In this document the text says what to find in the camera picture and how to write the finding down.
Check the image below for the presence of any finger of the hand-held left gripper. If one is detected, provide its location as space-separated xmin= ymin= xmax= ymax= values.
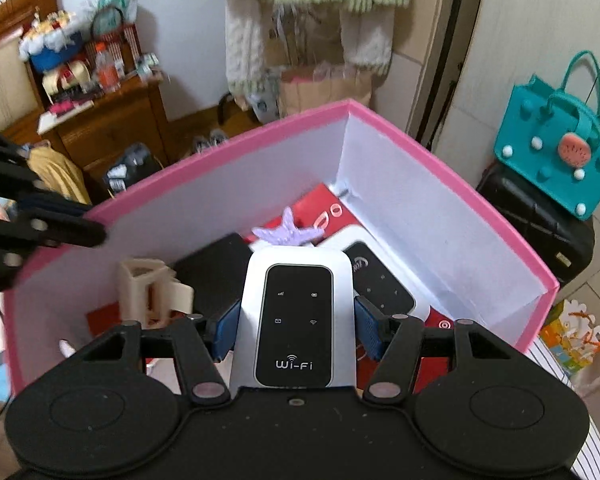
xmin=0 ymin=120 xmax=48 ymax=198
xmin=0 ymin=195 xmax=107 ymax=300

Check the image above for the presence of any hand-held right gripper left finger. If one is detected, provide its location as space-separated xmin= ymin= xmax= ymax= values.
xmin=67 ymin=300 xmax=241 ymax=406

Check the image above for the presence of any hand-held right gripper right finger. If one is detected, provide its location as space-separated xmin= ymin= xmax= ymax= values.
xmin=354 ymin=295 xmax=513 ymax=405

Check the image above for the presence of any white pocket router dotted screen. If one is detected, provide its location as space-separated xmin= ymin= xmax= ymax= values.
xmin=316 ymin=227 xmax=431 ymax=321

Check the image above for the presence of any white pocket router lettered screen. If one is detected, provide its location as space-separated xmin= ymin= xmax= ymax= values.
xmin=229 ymin=247 xmax=357 ymax=391

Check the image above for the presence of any beige hair clip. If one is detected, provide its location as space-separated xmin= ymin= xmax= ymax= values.
xmin=119 ymin=258 xmax=195 ymax=326

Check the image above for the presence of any purple starfish clip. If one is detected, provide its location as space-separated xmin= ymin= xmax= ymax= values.
xmin=252 ymin=207 xmax=328 ymax=249

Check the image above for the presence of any pink cardboard box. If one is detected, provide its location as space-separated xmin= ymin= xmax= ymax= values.
xmin=1 ymin=99 xmax=560 ymax=398

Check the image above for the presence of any yellow cloth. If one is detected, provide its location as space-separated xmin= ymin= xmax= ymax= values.
xmin=25 ymin=145 xmax=91 ymax=206

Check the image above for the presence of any white notebook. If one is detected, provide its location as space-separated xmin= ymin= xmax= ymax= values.
xmin=37 ymin=97 xmax=96 ymax=133

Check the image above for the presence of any grey bag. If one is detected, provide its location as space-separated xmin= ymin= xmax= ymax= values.
xmin=102 ymin=142 xmax=163 ymax=196

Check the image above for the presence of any wooden headboard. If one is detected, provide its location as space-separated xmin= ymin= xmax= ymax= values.
xmin=0 ymin=0 xmax=61 ymax=133

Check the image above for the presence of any wooden nightstand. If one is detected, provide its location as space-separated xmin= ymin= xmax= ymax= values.
xmin=2 ymin=80 xmax=171 ymax=201

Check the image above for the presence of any blue flower bucket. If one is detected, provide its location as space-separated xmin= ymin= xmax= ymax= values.
xmin=19 ymin=10 xmax=88 ymax=73

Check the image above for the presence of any red patterned paper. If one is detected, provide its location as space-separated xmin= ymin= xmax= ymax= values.
xmin=85 ymin=182 xmax=455 ymax=396

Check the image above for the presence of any orange drink bottle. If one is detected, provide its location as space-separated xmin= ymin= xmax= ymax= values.
xmin=94 ymin=42 xmax=121 ymax=93

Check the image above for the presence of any red striped basket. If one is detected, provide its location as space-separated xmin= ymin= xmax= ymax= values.
xmin=85 ymin=25 xmax=141 ymax=68

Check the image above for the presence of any black suitcase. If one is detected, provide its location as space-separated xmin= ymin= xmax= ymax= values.
xmin=474 ymin=160 xmax=595 ymax=286

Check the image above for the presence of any colourful gift bag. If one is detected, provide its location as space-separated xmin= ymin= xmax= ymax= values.
xmin=540 ymin=300 xmax=600 ymax=381

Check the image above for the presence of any teal felt bag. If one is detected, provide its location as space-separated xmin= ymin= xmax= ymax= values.
xmin=494 ymin=50 xmax=600 ymax=220

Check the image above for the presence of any beige tall cabinet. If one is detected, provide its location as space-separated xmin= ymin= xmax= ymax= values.
xmin=392 ymin=0 xmax=455 ymax=133

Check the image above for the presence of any black clothes rack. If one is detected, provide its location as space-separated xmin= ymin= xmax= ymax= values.
xmin=217 ymin=0 xmax=473 ymax=148

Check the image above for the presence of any beige wardrobe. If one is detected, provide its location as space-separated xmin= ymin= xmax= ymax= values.
xmin=430 ymin=0 xmax=600 ymax=321

